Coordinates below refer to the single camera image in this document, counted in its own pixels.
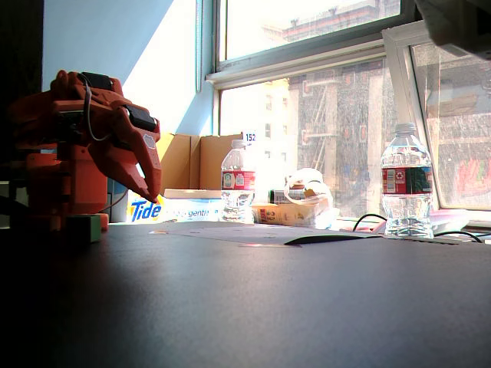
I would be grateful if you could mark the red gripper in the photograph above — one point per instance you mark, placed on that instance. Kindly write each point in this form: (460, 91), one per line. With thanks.
(135, 142)

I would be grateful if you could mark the green cube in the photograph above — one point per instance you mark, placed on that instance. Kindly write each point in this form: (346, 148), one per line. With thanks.
(86, 229)

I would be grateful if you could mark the red robot arm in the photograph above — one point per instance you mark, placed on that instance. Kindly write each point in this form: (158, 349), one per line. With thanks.
(84, 180)

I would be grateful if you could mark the numbered grid paper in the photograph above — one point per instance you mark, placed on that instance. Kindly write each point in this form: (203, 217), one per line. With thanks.
(238, 232)

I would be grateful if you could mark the Tide cardboard box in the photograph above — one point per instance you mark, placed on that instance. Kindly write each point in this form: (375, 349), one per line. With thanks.
(184, 161)

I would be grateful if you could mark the water bottle with red label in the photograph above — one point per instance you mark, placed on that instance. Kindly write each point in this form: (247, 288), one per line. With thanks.
(238, 180)

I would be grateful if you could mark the white number tag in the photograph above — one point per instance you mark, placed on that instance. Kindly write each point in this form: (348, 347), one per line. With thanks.
(250, 137)

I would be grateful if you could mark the yellow printed package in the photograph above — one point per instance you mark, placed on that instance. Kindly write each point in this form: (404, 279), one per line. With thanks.
(284, 215)

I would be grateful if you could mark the clear plastic bag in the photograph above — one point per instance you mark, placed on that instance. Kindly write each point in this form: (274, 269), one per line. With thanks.
(307, 184)

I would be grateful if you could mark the building outside window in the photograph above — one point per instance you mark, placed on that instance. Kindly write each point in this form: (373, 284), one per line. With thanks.
(345, 134)

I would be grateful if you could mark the water bottle red-green label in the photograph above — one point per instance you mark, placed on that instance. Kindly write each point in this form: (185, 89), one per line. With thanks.
(406, 180)

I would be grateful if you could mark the open white window sash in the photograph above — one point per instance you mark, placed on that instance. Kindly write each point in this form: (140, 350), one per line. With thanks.
(399, 76)

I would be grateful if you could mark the window frame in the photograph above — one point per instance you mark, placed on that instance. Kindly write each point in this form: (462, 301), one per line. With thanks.
(291, 61)

